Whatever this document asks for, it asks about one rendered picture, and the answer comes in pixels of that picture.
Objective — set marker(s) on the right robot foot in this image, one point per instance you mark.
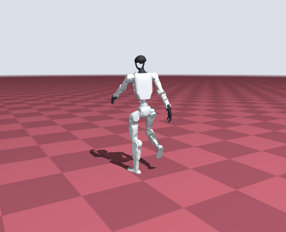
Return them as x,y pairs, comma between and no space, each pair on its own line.
159,151

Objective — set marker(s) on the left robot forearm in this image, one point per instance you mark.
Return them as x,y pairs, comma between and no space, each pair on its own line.
118,92

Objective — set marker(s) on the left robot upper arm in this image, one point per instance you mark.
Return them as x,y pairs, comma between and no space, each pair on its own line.
128,79

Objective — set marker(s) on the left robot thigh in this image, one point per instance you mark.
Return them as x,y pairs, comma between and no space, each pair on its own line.
133,127

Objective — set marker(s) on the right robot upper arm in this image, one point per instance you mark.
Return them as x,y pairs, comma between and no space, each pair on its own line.
157,83

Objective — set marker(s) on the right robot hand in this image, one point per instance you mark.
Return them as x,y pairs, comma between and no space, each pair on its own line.
169,113

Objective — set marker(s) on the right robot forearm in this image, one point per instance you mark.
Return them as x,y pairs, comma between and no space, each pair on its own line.
165,100

